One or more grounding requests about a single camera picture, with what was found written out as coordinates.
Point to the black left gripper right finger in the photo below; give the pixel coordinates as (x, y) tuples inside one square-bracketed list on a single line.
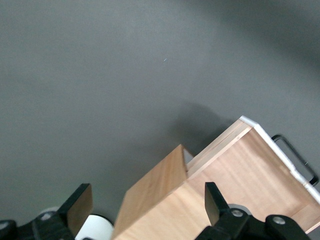
[(215, 202)]

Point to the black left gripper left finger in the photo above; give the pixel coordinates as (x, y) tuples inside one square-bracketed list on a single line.
[(78, 207)]

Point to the wooden drawer with white front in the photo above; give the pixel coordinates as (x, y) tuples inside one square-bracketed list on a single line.
[(250, 175)]

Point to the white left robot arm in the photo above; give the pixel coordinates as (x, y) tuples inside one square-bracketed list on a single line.
[(97, 227)]

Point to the wooden drawer cabinet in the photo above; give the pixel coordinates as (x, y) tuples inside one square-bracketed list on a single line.
[(160, 200)]

